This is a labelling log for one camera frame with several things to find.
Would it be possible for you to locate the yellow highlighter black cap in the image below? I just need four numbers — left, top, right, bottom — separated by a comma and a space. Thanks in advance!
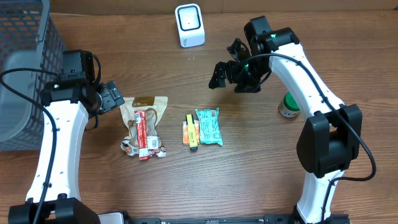
186, 114, 198, 151

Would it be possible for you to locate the brown transparent snack bag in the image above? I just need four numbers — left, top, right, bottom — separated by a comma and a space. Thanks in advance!
120, 96, 168, 149

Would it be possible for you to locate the white barcode scanner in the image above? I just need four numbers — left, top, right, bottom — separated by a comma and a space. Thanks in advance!
175, 3, 205, 48

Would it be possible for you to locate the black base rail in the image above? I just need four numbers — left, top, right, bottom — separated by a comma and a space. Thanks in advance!
98, 211, 351, 224

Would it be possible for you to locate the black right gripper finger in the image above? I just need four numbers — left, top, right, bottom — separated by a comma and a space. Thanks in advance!
227, 38, 249, 61
208, 62, 226, 89

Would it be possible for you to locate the grey plastic mesh basket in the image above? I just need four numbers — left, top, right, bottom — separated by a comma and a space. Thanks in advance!
1, 0, 65, 151

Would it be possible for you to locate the red snack bar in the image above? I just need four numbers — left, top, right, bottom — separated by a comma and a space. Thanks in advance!
134, 110, 150, 160

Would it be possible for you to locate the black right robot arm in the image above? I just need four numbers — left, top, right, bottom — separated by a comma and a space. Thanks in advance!
209, 16, 362, 223

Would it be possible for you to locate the orange snack packet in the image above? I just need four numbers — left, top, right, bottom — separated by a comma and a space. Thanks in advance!
182, 120, 200, 145

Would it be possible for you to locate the green lid jar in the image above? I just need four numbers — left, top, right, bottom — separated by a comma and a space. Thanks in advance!
278, 92, 300, 118

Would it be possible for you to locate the teal tissue packet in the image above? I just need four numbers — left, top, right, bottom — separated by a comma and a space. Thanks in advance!
195, 108, 223, 146

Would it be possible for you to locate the white patterned wrapper packet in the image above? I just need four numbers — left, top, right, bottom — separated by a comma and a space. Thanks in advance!
121, 136, 166, 157

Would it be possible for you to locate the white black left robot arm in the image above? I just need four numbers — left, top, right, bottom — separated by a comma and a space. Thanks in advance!
4, 50, 129, 224

